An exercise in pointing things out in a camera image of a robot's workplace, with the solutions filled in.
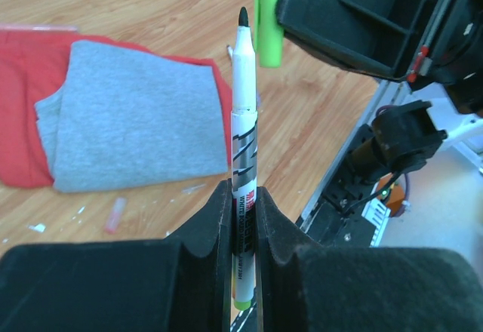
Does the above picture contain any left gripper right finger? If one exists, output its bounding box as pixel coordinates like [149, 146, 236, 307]
[256, 187, 482, 331]

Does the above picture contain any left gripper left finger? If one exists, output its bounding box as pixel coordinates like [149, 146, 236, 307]
[1, 180, 232, 331]

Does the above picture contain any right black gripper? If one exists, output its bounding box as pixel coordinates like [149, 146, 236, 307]
[275, 0, 482, 113]

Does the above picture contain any light green pen cap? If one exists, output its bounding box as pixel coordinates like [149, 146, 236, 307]
[254, 0, 284, 68]

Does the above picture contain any white marker green end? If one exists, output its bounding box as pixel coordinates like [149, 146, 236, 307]
[231, 7, 258, 311]

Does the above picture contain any pink translucent pen cap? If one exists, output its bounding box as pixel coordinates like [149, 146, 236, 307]
[104, 198, 127, 233]

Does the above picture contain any clear pen cap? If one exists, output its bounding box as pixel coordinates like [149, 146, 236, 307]
[182, 183, 206, 194]

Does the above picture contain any orange white pen right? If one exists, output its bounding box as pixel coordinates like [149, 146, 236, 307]
[226, 45, 233, 59]

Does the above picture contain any pink pen behind cloth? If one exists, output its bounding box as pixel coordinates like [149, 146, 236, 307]
[1, 23, 78, 32]

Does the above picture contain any red and grey cloth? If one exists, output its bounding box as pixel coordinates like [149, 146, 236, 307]
[1, 30, 231, 192]

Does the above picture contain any white slotted cable duct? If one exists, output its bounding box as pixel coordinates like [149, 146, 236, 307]
[361, 198, 391, 247]

